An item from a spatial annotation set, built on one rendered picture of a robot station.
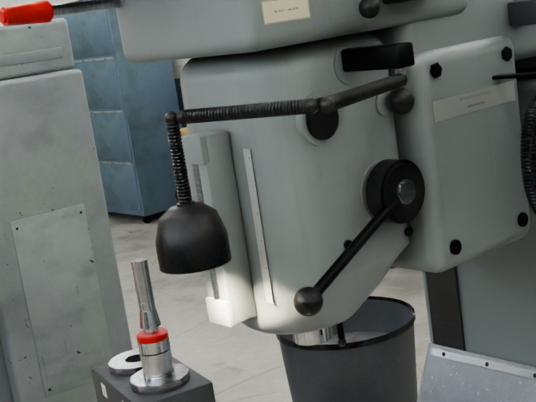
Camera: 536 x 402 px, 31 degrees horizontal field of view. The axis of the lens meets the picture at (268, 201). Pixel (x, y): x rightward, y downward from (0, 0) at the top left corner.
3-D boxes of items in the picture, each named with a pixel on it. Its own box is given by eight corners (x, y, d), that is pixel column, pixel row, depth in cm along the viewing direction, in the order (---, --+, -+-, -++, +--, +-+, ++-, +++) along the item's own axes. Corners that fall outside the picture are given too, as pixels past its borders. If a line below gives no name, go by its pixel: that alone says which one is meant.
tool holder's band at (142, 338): (131, 343, 142) (129, 336, 141) (149, 332, 145) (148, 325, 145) (155, 344, 139) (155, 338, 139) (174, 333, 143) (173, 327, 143)
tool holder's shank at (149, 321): (136, 335, 142) (124, 263, 139) (149, 328, 144) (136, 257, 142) (154, 336, 140) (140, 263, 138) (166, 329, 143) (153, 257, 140)
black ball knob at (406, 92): (403, 116, 102) (400, 89, 102) (383, 117, 105) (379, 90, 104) (421, 112, 104) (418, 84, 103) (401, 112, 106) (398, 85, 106)
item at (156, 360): (137, 380, 143) (131, 343, 142) (155, 368, 147) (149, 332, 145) (163, 381, 140) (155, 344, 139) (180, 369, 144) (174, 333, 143)
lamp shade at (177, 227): (144, 273, 93) (134, 212, 92) (187, 252, 99) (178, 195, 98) (204, 274, 90) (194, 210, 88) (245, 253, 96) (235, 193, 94)
